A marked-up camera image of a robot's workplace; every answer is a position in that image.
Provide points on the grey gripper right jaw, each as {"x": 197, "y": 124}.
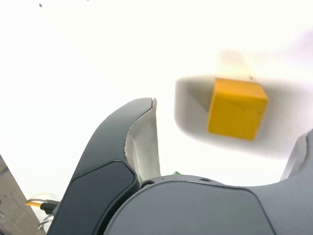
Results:
{"x": 207, "y": 210}

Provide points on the yellow cube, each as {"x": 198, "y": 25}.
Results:
{"x": 234, "y": 112}

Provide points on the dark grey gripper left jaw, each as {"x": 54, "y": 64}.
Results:
{"x": 97, "y": 171}

